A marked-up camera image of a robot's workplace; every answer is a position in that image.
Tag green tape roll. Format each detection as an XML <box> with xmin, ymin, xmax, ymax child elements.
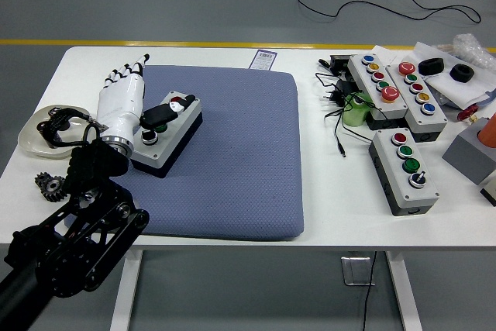
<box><xmin>343</xmin><ymin>91</ymin><xmax>373</xmax><ymax>128</ymax></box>

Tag grey block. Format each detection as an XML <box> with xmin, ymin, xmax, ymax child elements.
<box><xmin>441</xmin><ymin>117</ymin><xmax>496</xmax><ymax>187</ymax></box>

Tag grey four-button control box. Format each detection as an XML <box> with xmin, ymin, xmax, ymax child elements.
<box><xmin>129</xmin><ymin>90</ymin><xmax>203</xmax><ymax>180</ymax></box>
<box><xmin>367</xmin><ymin>128</ymin><xmax>441</xmax><ymax>217</ymax></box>

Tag white foam sheet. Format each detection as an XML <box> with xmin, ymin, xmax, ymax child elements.
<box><xmin>410</xmin><ymin>41</ymin><xmax>496</xmax><ymax>110</ymax></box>

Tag clear bubble wrap bag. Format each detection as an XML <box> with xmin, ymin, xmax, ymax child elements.
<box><xmin>451</xmin><ymin>33</ymin><xmax>496</xmax><ymax>72</ymax></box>

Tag small black device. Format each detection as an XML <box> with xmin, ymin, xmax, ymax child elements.
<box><xmin>318</xmin><ymin>54</ymin><xmax>352</xmax><ymax>74</ymax></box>

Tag small white box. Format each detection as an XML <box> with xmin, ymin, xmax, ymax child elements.
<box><xmin>479</xmin><ymin>170</ymin><xmax>496</xmax><ymax>207</ymax></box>

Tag translucent shallow dish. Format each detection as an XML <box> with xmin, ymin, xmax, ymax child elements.
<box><xmin>17</xmin><ymin>105</ymin><xmax>94</xmax><ymax>160</ymax></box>

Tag black foam ring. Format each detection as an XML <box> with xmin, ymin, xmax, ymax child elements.
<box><xmin>449</xmin><ymin>63</ymin><xmax>474</xmax><ymax>83</ymax></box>
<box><xmin>417</xmin><ymin>58</ymin><xmax>446</xmax><ymax>76</ymax></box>

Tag black hanging cable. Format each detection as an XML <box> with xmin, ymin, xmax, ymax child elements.
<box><xmin>362</xmin><ymin>250</ymin><xmax>379</xmax><ymax>331</ymax></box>

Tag metal floor plate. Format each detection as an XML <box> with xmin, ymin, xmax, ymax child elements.
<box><xmin>340</xmin><ymin>255</ymin><xmax>376</xmax><ymax>287</ymax></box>

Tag blue-grey textured mat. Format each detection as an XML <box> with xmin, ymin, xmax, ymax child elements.
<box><xmin>64</xmin><ymin>65</ymin><xmax>305</xmax><ymax>242</ymax></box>

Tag white paper sheet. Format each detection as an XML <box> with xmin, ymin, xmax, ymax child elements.
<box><xmin>372</xmin><ymin>44</ymin><xmax>418</xmax><ymax>67</ymax></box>

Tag black metal gear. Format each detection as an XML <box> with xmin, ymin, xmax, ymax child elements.
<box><xmin>33</xmin><ymin>171</ymin><xmax>53</xmax><ymax>193</ymax></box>
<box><xmin>45</xmin><ymin>176</ymin><xmax>71</xmax><ymax>203</ymax></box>

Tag orange cylinder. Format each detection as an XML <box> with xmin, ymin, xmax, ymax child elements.
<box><xmin>477</xmin><ymin>112</ymin><xmax>496</xmax><ymax>146</ymax></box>

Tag purple-edged label card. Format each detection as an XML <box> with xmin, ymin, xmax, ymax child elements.
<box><xmin>250</xmin><ymin>49</ymin><xmax>278</xmax><ymax>72</ymax></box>

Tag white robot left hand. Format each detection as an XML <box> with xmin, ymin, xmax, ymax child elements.
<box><xmin>95</xmin><ymin>53</ymin><xmax>197</xmax><ymax>143</ymax></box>

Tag black power adapter with cord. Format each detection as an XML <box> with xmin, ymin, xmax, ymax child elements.
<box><xmin>314</xmin><ymin>71</ymin><xmax>388</xmax><ymax>160</ymax></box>

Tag white table leg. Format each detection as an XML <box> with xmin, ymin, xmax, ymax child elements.
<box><xmin>385</xmin><ymin>250</ymin><xmax>423</xmax><ymax>331</ymax></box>
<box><xmin>109</xmin><ymin>249</ymin><xmax>143</xmax><ymax>331</ymax></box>

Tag red knob part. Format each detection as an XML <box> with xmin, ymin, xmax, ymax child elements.
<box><xmin>456</xmin><ymin>104</ymin><xmax>481</xmax><ymax>125</ymax></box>

